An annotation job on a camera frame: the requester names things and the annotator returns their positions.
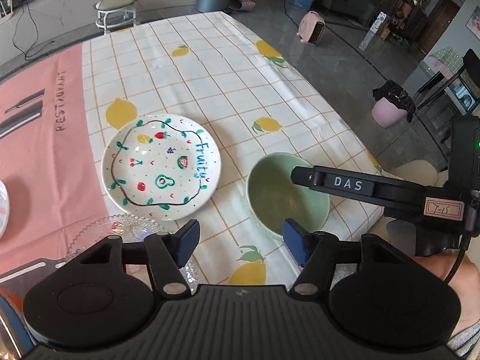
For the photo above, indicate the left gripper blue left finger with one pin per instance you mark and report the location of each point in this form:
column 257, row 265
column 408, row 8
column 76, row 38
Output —
column 184, row 242

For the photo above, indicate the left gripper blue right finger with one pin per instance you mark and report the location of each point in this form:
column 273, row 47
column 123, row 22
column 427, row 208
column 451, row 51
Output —
column 297, row 240

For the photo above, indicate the green ceramic bowl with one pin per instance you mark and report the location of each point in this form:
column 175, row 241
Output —
column 272, row 197

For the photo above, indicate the clear glass plate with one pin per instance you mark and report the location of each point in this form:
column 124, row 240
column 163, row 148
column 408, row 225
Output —
column 131, row 229

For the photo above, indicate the white fruity painted plate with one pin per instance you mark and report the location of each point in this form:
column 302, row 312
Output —
column 163, row 167

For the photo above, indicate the small white sticker dish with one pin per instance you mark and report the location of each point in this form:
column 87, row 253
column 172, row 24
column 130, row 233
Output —
column 4, row 208

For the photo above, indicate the person right hand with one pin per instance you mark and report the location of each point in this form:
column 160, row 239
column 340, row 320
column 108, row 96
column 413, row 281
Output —
column 465, row 283

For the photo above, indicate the pink bin with black bag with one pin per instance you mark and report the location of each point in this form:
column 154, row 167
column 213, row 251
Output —
column 392, row 104

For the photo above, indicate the black dining chair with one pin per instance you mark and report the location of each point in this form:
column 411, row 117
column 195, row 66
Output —
column 452, row 91

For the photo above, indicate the lemon and pink tablecloth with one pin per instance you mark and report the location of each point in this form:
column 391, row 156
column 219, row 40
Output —
column 58, row 116

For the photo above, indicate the pink small heater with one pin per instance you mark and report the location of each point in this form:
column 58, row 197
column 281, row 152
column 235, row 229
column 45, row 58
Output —
column 311, row 28

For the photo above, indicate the white rolling stool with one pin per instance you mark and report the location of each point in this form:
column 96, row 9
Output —
column 115, row 14

